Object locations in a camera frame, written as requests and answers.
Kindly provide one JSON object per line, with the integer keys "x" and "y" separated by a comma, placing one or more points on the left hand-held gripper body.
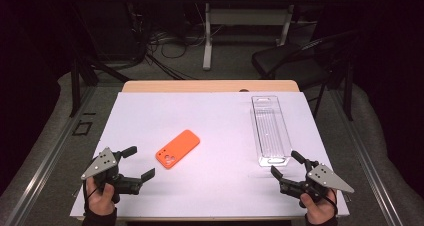
{"x": 100, "y": 164}

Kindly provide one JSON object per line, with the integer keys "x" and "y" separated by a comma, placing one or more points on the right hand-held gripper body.
{"x": 328, "y": 179}

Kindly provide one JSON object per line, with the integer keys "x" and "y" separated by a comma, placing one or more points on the orange phone case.
{"x": 178, "y": 149}

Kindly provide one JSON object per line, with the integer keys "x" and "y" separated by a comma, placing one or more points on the clear plastic packaging box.
{"x": 270, "y": 129}

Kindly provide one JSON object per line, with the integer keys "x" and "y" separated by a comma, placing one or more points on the person's right hand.
{"x": 318, "y": 211}

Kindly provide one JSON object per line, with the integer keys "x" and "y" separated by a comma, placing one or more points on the person's left hand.
{"x": 100, "y": 201}

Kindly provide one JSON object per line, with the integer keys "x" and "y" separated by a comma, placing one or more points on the white table board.
{"x": 213, "y": 186}

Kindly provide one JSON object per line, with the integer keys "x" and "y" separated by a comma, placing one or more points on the black metal stand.
{"x": 75, "y": 89}

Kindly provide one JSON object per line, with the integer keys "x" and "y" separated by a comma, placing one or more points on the light wooden table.
{"x": 200, "y": 86}

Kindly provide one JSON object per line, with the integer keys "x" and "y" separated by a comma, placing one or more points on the black folding chair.
{"x": 283, "y": 61}

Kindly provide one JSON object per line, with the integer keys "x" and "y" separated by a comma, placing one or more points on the dark equipment box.
{"x": 110, "y": 29}

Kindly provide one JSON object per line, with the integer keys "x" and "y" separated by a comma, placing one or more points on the white-legged wooden desk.
{"x": 207, "y": 36}

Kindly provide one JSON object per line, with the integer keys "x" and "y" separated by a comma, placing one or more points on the aluminium floor rail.
{"x": 49, "y": 157}
{"x": 379, "y": 186}

